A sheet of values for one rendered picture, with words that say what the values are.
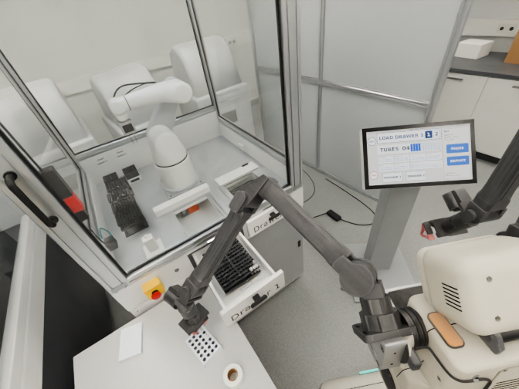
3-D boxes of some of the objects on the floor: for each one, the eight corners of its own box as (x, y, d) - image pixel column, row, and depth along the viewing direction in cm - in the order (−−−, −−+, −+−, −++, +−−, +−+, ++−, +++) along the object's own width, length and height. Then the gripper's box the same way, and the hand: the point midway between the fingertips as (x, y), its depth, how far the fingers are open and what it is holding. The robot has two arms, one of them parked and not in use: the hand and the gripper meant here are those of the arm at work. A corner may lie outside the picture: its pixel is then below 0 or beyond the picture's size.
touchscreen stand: (422, 302, 173) (493, 191, 106) (354, 303, 178) (382, 197, 112) (395, 244, 210) (436, 135, 144) (340, 246, 216) (356, 142, 149)
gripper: (184, 329, 85) (196, 345, 95) (205, 305, 91) (215, 323, 101) (172, 317, 88) (184, 333, 99) (194, 295, 94) (204, 312, 104)
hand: (199, 327), depth 99 cm, fingers open, 3 cm apart
